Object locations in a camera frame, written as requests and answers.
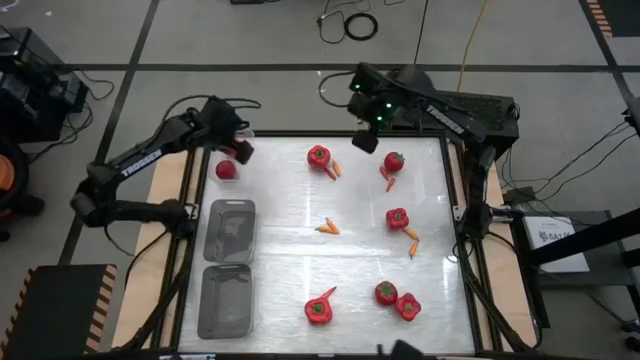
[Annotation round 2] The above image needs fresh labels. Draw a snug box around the white printed box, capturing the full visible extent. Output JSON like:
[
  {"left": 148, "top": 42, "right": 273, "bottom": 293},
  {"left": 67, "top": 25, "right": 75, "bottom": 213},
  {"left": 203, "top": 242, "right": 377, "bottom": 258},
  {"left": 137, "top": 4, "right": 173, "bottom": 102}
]
[{"left": 522, "top": 214, "right": 591, "bottom": 274}]

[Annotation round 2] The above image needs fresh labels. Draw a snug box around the coiled black cable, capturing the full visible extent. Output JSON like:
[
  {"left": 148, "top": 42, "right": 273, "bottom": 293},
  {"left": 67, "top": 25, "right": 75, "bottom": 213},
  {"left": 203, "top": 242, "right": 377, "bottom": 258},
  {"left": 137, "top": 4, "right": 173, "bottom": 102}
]
[{"left": 343, "top": 12, "right": 380, "bottom": 42}]

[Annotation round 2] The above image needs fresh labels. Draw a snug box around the orange black round object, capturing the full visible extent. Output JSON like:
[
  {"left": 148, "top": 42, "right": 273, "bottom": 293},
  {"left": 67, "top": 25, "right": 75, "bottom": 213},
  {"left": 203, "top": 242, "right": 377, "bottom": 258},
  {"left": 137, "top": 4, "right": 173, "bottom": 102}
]
[{"left": 0, "top": 134, "right": 46, "bottom": 241}]

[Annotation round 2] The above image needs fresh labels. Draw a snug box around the black power adapter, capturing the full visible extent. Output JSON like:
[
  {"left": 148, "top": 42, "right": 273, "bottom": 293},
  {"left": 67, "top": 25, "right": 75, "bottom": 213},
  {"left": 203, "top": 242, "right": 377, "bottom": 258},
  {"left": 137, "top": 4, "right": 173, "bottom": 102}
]
[{"left": 504, "top": 187, "right": 536, "bottom": 206}]

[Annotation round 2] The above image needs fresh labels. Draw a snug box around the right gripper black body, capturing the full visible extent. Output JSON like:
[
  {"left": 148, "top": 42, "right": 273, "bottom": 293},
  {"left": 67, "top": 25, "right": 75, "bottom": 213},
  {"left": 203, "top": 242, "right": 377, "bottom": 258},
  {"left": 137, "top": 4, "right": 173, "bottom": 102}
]
[{"left": 348, "top": 91, "right": 396, "bottom": 132}]

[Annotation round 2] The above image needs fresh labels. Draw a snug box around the black equipment rack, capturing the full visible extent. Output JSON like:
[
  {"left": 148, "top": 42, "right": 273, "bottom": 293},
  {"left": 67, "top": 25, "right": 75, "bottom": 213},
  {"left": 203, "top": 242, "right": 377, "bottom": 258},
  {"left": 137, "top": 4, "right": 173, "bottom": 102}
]
[{"left": 0, "top": 25, "right": 90, "bottom": 144}]

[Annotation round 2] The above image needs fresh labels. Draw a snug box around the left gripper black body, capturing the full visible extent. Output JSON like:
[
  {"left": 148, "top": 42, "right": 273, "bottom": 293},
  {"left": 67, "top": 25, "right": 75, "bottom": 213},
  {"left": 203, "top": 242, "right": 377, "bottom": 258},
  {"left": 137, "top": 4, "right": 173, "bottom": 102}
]
[{"left": 202, "top": 96, "right": 250, "bottom": 149}]

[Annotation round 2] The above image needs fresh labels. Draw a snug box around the yellow cable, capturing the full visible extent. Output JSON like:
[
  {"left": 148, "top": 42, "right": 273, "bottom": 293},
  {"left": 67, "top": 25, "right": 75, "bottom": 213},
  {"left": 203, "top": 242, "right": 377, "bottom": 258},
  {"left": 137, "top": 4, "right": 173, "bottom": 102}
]
[{"left": 456, "top": 0, "right": 490, "bottom": 94}]

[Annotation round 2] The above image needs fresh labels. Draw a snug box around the wooden side board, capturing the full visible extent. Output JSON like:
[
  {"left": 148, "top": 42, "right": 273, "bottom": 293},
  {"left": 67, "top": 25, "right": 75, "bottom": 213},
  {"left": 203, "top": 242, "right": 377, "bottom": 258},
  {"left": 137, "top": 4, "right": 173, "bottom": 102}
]
[
  {"left": 110, "top": 148, "right": 201, "bottom": 350},
  {"left": 447, "top": 132, "right": 539, "bottom": 351}
]

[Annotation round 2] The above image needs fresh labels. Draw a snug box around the black mat striped edge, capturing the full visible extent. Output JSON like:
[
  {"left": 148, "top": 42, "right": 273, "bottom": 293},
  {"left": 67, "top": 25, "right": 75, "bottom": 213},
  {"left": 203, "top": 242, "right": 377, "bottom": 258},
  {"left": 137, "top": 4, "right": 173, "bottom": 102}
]
[
  {"left": 584, "top": 0, "right": 640, "bottom": 39},
  {"left": 0, "top": 263, "right": 119, "bottom": 360}
]

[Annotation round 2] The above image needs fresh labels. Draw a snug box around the black aluminium table frame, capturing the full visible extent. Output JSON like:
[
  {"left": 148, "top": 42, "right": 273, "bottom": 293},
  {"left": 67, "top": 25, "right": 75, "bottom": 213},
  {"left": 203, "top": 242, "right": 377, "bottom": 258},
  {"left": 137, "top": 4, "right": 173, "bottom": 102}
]
[{"left": 149, "top": 129, "right": 551, "bottom": 354}]

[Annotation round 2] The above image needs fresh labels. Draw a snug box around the clear plastic basket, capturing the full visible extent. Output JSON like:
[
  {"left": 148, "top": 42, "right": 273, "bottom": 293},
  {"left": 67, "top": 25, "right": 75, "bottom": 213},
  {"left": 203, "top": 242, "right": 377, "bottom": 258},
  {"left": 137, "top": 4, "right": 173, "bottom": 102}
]
[{"left": 212, "top": 128, "right": 257, "bottom": 190}]

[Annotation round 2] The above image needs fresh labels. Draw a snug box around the black stand beam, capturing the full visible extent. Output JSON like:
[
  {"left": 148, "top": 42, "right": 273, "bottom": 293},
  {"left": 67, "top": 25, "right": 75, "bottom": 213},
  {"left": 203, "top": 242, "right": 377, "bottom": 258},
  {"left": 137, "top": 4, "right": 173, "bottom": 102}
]
[{"left": 529, "top": 207, "right": 640, "bottom": 266}]

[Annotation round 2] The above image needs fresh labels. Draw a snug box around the red toy bell pepper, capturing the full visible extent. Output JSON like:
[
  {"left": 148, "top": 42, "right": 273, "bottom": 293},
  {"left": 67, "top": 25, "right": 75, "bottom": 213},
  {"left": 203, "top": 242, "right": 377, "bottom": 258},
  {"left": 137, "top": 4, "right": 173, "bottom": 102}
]
[
  {"left": 306, "top": 144, "right": 332, "bottom": 170},
  {"left": 394, "top": 292, "right": 423, "bottom": 323},
  {"left": 304, "top": 297, "right": 334, "bottom": 327},
  {"left": 385, "top": 207, "right": 411, "bottom": 232}
]

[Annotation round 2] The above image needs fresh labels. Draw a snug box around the gray plastic basket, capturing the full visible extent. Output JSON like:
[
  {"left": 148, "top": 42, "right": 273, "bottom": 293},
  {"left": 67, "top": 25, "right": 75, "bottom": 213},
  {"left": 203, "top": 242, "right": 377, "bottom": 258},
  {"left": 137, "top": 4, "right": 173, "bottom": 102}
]
[
  {"left": 202, "top": 198, "right": 257, "bottom": 265},
  {"left": 196, "top": 263, "right": 254, "bottom": 341}
]

